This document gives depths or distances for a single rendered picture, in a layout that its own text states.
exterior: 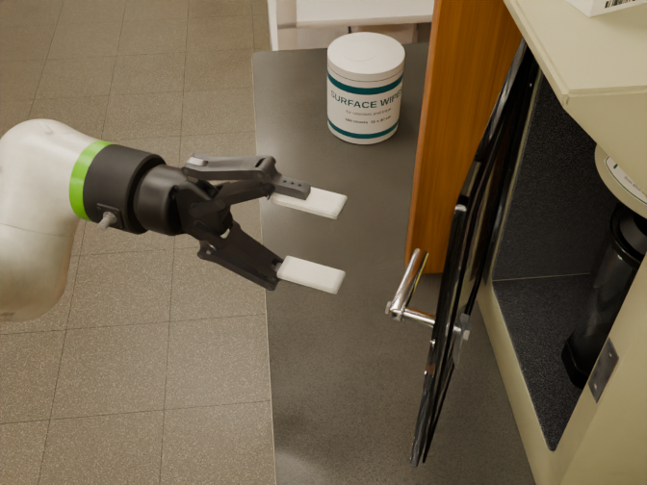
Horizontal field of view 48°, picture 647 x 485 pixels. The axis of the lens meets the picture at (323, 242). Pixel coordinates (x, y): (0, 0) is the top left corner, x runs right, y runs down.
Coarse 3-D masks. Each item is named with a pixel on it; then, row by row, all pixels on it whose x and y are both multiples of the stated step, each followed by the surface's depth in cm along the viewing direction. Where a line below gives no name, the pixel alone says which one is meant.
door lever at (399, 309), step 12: (420, 252) 74; (408, 264) 73; (420, 264) 73; (408, 276) 71; (420, 276) 72; (408, 288) 70; (396, 300) 69; (408, 300) 70; (396, 312) 69; (408, 312) 69; (420, 312) 69; (432, 324) 68
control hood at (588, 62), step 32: (512, 0) 49; (544, 0) 48; (544, 32) 45; (576, 32) 45; (608, 32) 45; (640, 32) 45; (544, 64) 43; (576, 64) 43; (608, 64) 43; (640, 64) 43; (576, 96) 41; (608, 96) 41; (640, 96) 41; (608, 128) 43; (640, 128) 43; (640, 160) 45
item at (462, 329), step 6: (462, 318) 67; (468, 318) 67; (456, 324) 68; (462, 324) 67; (468, 324) 67; (456, 330) 67; (462, 330) 67; (468, 330) 67; (456, 336) 69; (462, 336) 67; (468, 336) 67; (456, 342) 69; (462, 342) 68; (456, 348) 69; (456, 354) 69; (456, 360) 69; (456, 366) 70
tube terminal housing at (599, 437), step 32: (480, 288) 102; (640, 288) 57; (640, 320) 57; (512, 352) 90; (640, 352) 60; (512, 384) 91; (608, 384) 64; (640, 384) 64; (576, 416) 71; (608, 416) 68; (640, 416) 68; (544, 448) 81; (576, 448) 72; (608, 448) 72; (640, 448) 73; (544, 480) 82; (576, 480) 77; (608, 480) 78; (640, 480) 78
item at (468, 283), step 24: (504, 96) 61; (480, 144) 57; (504, 144) 73; (456, 216) 53; (480, 216) 69; (456, 240) 54; (480, 240) 79; (480, 264) 93; (456, 288) 65; (456, 312) 74; (432, 336) 63; (432, 360) 65; (432, 408) 79
